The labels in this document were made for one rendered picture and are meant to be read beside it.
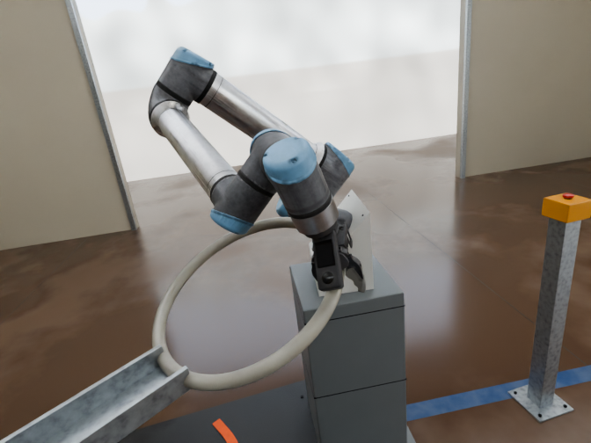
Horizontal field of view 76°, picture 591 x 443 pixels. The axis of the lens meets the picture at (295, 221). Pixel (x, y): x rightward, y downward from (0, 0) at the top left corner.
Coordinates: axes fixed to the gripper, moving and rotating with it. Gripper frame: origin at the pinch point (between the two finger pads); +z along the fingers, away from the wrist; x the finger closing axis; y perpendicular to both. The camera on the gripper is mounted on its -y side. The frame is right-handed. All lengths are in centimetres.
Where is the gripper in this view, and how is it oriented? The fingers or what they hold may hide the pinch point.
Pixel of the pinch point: (346, 293)
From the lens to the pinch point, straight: 86.5
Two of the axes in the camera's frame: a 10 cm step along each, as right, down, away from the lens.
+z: 3.8, 7.3, 5.7
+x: -9.1, 1.9, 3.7
